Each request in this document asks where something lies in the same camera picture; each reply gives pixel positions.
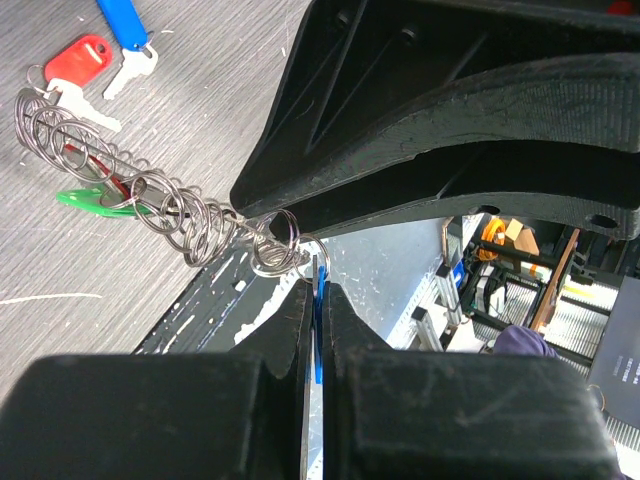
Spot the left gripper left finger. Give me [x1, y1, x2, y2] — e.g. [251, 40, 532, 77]
[1, 282, 313, 479]

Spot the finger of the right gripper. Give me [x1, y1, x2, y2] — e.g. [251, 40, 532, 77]
[230, 1, 639, 217]
[287, 141, 639, 240]

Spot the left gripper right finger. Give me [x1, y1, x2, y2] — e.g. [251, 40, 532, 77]
[323, 283, 619, 479]

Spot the blue tag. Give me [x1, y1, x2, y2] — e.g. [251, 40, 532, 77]
[312, 255, 327, 385]

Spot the metal disc keyring holder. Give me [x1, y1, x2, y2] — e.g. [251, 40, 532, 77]
[14, 80, 331, 278]

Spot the green tagged key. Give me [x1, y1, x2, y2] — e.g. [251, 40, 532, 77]
[56, 186, 151, 218]

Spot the red tag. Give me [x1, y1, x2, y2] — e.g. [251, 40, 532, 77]
[63, 144, 130, 198]

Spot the blue tagged key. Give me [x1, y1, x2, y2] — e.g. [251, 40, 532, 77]
[97, 0, 159, 100]

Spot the red tagged key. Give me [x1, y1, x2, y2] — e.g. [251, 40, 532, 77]
[43, 34, 122, 132]

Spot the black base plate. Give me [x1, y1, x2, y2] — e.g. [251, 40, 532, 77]
[134, 250, 290, 354]

